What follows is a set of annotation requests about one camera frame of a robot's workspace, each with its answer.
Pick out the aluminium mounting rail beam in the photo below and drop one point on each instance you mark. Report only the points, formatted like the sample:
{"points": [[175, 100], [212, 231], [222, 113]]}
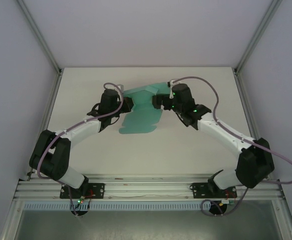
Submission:
{"points": [[148, 186]]}

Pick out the aluminium table side rail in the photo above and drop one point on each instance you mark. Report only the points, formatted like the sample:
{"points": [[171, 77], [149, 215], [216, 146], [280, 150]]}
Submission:
{"points": [[243, 100], [53, 100]]}

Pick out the teal green cloth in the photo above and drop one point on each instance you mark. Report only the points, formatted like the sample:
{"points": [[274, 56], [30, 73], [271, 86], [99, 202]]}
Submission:
{"points": [[140, 122]]}

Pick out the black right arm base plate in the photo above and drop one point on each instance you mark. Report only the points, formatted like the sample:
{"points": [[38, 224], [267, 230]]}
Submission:
{"points": [[198, 191]]}

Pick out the aluminium lower frame beam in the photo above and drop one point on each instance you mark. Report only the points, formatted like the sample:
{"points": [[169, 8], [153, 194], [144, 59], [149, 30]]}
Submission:
{"points": [[285, 220], [11, 220]]}

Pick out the aluminium frame post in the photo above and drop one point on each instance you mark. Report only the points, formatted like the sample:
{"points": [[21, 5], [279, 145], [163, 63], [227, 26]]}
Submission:
{"points": [[256, 35], [40, 35]]}

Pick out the grey metal sheet panel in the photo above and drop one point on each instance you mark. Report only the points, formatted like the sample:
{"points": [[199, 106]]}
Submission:
{"points": [[145, 225]]}

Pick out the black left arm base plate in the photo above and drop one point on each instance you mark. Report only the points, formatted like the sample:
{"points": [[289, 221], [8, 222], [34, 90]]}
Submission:
{"points": [[98, 190]]}

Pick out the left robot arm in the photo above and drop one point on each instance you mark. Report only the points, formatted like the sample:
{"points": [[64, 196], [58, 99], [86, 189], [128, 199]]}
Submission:
{"points": [[58, 162]]}

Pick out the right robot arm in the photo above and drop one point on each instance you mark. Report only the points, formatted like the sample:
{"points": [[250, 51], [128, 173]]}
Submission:
{"points": [[255, 167]]}

